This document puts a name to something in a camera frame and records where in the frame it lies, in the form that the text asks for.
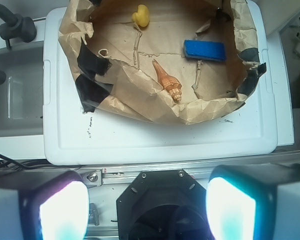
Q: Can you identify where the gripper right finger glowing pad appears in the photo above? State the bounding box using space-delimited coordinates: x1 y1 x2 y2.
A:
205 163 300 240

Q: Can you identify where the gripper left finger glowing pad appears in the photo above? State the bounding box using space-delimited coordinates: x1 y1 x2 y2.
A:
0 170 90 240

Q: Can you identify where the blue sponge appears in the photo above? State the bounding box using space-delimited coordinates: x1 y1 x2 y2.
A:
183 39 227 61

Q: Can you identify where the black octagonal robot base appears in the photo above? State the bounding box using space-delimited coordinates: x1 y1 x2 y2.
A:
116 169 214 240

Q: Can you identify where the white plastic bin lid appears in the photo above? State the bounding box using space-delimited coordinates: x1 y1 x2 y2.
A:
43 7 278 165

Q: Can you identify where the orange conch seashell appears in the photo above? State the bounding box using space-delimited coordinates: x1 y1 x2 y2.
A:
152 59 182 102

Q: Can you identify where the brown paper bag bowl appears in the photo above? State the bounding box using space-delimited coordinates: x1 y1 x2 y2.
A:
58 0 267 125

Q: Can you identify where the yellow rubber duck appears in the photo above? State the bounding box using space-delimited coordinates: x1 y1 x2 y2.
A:
131 4 150 28

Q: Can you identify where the metal corner bracket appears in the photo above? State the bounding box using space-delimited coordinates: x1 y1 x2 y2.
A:
81 170 103 188

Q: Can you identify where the aluminium extrusion rail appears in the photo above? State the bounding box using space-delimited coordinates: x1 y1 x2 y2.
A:
0 149 300 187

